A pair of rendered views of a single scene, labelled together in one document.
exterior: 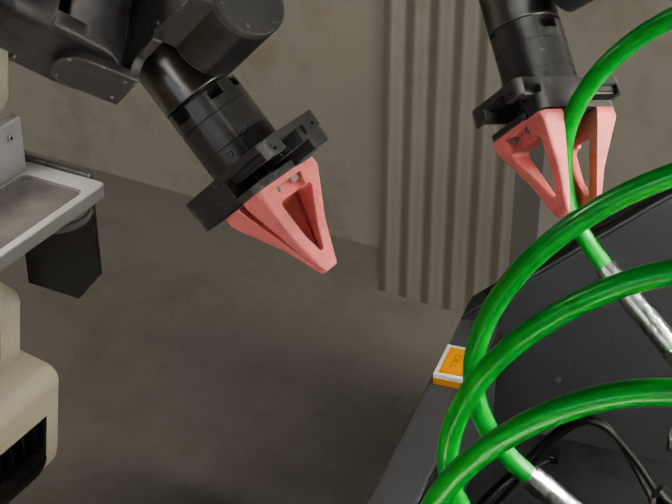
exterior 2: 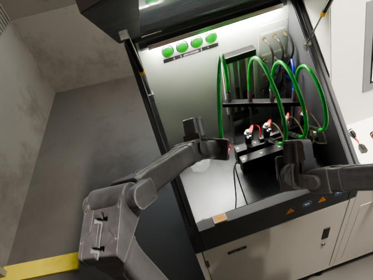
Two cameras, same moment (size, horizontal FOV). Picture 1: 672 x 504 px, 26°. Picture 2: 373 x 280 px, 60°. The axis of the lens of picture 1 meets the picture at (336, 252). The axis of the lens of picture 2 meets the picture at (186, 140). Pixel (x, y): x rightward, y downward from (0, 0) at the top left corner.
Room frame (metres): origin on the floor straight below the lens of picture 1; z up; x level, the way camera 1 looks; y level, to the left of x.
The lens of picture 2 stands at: (1.38, 0.44, 2.03)
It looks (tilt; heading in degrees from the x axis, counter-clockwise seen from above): 45 degrees down; 246
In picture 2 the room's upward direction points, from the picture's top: 15 degrees counter-clockwise
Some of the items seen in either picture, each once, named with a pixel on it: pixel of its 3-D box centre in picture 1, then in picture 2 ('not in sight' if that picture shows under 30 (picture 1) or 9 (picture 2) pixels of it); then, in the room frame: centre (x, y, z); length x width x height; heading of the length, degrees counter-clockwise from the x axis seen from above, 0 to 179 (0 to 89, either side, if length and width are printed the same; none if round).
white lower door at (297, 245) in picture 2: not in sight; (275, 259); (0.89, -0.02, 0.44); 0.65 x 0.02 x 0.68; 160
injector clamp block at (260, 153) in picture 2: not in sight; (275, 153); (0.69, -0.22, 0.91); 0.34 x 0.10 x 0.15; 160
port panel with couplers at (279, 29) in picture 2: not in sight; (274, 56); (0.49, -0.43, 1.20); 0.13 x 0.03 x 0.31; 160
